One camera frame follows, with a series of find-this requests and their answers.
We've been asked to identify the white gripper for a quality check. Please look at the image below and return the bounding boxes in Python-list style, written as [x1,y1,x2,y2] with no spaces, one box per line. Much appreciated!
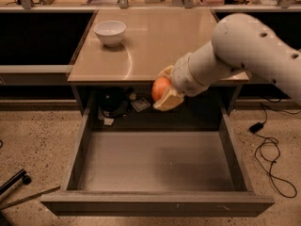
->
[153,53,208,112]

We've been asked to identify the black device behind drawer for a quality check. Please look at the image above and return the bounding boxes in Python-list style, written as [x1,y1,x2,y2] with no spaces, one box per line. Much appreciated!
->
[98,87,133,119]

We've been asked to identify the thin grey rod on floor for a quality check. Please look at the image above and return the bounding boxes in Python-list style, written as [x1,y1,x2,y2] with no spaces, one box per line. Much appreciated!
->
[0,186,60,211]

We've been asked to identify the cabinet with steel top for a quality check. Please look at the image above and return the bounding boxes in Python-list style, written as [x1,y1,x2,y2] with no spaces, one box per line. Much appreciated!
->
[66,7,251,116]

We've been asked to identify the orange fruit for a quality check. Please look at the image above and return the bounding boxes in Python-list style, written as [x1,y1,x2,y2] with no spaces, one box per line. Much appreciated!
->
[151,77,171,102]

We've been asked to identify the black metal leg with wheel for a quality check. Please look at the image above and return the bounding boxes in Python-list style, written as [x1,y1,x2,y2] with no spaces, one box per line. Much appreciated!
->
[0,169,31,195]

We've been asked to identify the open grey top drawer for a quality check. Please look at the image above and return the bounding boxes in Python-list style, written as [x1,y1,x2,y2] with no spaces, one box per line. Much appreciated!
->
[41,92,275,217]

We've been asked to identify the white label card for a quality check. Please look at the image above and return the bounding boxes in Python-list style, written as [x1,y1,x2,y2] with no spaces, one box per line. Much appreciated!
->
[132,98,151,112]

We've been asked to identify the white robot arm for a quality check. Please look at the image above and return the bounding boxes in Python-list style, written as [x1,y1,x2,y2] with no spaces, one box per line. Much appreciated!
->
[153,13,301,111]

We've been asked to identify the white ceramic bowl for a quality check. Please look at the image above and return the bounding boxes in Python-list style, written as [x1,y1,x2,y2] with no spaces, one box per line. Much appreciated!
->
[93,21,126,47]

